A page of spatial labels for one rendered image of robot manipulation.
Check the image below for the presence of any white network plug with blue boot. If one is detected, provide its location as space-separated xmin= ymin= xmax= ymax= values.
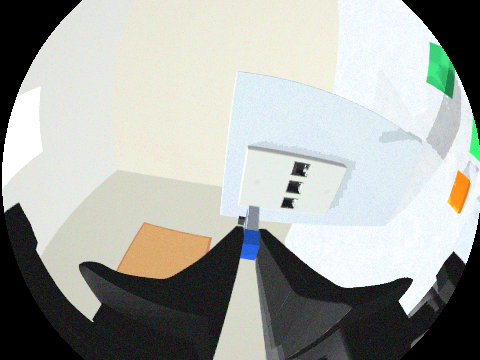
xmin=239 ymin=205 xmax=260 ymax=260

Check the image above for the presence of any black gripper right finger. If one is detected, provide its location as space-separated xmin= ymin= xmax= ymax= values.
xmin=255 ymin=229 xmax=413 ymax=360

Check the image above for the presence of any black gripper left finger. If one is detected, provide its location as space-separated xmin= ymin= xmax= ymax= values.
xmin=79 ymin=225 xmax=244 ymax=360

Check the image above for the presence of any green square zone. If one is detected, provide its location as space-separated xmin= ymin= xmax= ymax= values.
xmin=469 ymin=117 xmax=480 ymax=161

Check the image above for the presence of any orange block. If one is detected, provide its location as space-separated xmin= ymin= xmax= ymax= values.
xmin=448 ymin=171 xmax=471 ymax=213

